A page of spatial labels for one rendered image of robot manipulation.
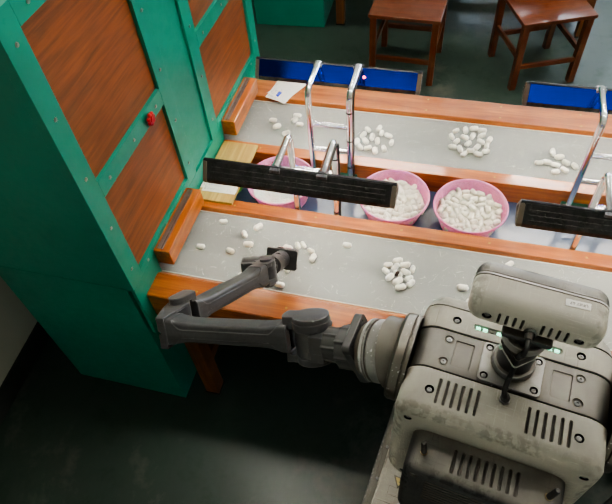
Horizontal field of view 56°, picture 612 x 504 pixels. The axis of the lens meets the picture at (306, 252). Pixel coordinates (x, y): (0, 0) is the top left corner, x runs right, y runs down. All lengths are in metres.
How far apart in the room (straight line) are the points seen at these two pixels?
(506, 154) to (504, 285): 1.59
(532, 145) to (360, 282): 0.96
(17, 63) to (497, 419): 1.17
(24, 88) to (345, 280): 1.12
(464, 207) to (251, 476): 1.34
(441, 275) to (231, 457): 1.15
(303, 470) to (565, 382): 1.58
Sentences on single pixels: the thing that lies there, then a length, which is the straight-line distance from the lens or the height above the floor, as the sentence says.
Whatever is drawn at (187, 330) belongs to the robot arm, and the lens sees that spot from 1.32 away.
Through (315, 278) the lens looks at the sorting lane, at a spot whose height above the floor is 0.74.
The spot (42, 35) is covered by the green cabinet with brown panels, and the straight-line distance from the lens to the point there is 1.51.
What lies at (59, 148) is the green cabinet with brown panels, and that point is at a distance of 1.54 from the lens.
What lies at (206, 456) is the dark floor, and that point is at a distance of 2.55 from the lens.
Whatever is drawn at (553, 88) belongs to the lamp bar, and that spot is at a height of 1.10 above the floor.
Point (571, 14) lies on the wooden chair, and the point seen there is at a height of 0.46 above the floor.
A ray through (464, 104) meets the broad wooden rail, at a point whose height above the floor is 0.77.
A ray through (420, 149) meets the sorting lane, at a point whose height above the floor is 0.74.
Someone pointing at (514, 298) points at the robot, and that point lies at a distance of 0.88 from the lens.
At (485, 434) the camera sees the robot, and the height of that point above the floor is 1.44.
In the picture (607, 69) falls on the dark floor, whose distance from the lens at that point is 4.40.
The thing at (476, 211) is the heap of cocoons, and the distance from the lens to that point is 2.21.
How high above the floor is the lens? 2.35
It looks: 52 degrees down
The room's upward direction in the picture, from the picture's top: 6 degrees counter-clockwise
